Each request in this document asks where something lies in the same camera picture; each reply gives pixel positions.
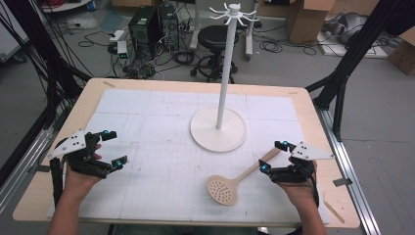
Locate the white utensil rack with hooks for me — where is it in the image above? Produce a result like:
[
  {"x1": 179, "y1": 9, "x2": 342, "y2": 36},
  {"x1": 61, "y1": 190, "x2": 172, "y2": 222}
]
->
[{"x1": 189, "y1": 2, "x2": 262, "y2": 154}]

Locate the person's right hand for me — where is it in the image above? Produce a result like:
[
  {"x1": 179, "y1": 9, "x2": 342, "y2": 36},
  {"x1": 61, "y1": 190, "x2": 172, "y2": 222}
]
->
[{"x1": 277, "y1": 162, "x2": 320, "y2": 206}]

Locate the white power adapter box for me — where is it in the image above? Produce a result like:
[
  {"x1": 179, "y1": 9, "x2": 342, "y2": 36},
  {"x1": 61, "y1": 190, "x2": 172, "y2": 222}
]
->
[{"x1": 115, "y1": 40, "x2": 129, "y2": 60}]

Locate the aluminium rail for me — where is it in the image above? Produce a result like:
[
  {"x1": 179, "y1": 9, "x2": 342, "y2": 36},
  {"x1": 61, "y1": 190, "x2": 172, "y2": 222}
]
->
[
  {"x1": 0, "y1": 125, "x2": 57, "y2": 214},
  {"x1": 315, "y1": 107, "x2": 382, "y2": 235}
]

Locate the grey headset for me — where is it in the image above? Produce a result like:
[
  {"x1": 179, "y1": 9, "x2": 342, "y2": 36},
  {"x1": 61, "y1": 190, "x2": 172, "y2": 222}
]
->
[{"x1": 322, "y1": 12, "x2": 369, "y2": 45}]

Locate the white grid mat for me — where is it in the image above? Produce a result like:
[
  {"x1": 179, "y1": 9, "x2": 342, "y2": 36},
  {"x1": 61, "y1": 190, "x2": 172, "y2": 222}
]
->
[{"x1": 48, "y1": 88, "x2": 330, "y2": 227}]

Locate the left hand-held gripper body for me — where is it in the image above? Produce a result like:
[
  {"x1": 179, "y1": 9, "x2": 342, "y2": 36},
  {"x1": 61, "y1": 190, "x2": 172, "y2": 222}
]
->
[{"x1": 48, "y1": 128, "x2": 114, "y2": 180}]

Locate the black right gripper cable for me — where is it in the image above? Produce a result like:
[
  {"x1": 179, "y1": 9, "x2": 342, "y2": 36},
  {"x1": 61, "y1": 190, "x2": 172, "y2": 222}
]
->
[{"x1": 310, "y1": 162, "x2": 321, "y2": 210}]

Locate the black floor cable coil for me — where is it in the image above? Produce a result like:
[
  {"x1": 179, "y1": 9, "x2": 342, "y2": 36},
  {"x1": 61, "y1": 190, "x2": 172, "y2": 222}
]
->
[{"x1": 258, "y1": 31, "x2": 318, "y2": 57}]

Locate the black metal frame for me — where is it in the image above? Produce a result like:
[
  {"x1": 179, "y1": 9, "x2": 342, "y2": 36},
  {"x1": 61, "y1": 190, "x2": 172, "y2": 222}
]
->
[
  {"x1": 305, "y1": 0, "x2": 415, "y2": 143},
  {"x1": 0, "y1": 0, "x2": 94, "y2": 189}
]

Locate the large cardboard box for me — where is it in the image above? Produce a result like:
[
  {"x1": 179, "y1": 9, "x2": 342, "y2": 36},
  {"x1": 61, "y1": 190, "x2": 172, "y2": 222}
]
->
[{"x1": 284, "y1": 0, "x2": 336, "y2": 45}]

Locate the black round stool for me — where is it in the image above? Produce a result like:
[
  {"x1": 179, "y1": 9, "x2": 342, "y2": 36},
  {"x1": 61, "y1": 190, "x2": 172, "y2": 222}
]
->
[{"x1": 189, "y1": 24, "x2": 240, "y2": 84}]

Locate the wooden stick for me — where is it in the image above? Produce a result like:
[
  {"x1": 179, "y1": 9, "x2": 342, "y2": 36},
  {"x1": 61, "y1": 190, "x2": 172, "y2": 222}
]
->
[{"x1": 322, "y1": 199, "x2": 346, "y2": 225}]

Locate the white stand leg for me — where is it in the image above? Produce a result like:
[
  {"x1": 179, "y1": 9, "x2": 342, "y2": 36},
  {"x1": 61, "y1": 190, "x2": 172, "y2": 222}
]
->
[
  {"x1": 244, "y1": 0, "x2": 260, "y2": 63},
  {"x1": 189, "y1": 0, "x2": 203, "y2": 51}
]

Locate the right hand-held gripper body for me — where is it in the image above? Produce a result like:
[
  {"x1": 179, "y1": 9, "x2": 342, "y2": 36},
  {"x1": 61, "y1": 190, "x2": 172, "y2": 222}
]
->
[{"x1": 269, "y1": 140, "x2": 335, "y2": 184}]

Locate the beige slotted spoon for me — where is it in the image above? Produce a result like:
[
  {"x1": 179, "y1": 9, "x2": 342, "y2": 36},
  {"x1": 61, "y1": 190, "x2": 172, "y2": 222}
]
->
[{"x1": 206, "y1": 147, "x2": 283, "y2": 207}]

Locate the person's left hand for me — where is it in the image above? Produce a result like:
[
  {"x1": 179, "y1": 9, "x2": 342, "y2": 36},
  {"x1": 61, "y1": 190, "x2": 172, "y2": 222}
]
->
[{"x1": 62, "y1": 164, "x2": 103, "y2": 198}]

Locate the black computer tower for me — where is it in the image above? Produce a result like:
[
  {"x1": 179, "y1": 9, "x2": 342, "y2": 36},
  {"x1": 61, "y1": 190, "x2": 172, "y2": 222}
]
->
[
  {"x1": 127, "y1": 5, "x2": 161, "y2": 61},
  {"x1": 158, "y1": 4, "x2": 181, "y2": 52}
]

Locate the small cardboard box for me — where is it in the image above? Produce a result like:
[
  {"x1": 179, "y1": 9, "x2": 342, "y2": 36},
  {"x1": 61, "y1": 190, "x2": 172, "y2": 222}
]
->
[{"x1": 387, "y1": 26, "x2": 415, "y2": 77}]

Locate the white round tabletop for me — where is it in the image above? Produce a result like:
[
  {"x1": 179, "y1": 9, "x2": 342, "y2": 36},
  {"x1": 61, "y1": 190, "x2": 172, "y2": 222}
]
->
[{"x1": 40, "y1": 0, "x2": 93, "y2": 14}]

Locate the white power strip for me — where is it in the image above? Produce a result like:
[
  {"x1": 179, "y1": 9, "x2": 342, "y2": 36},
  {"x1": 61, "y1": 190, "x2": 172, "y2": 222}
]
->
[{"x1": 109, "y1": 29, "x2": 126, "y2": 43}]

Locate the white floor board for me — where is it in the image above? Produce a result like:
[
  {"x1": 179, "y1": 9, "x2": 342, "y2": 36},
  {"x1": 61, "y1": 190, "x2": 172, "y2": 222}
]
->
[{"x1": 316, "y1": 30, "x2": 390, "y2": 60}]

